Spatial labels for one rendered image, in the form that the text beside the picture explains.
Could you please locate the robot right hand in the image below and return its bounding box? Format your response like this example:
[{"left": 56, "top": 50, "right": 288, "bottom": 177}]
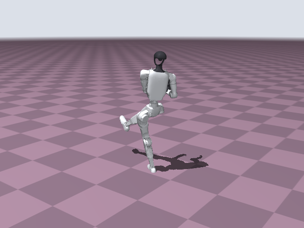
[{"left": 166, "top": 80, "right": 171, "bottom": 92}]

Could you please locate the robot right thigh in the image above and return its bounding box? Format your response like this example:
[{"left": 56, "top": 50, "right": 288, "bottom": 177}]
[{"left": 141, "top": 103, "right": 164, "bottom": 114}]

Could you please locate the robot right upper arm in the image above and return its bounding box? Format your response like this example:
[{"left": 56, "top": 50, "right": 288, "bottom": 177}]
[{"left": 169, "top": 73, "right": 177, "bottom": 98}]

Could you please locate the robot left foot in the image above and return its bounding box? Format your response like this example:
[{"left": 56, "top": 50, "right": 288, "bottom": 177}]
[{"left": 147, "top": 164, "right": 156, "bottom": 173}]

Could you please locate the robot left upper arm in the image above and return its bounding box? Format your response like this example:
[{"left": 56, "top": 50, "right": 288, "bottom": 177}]
[{"left": 140, "top": 70, "right": 149, "bottom": 92}]

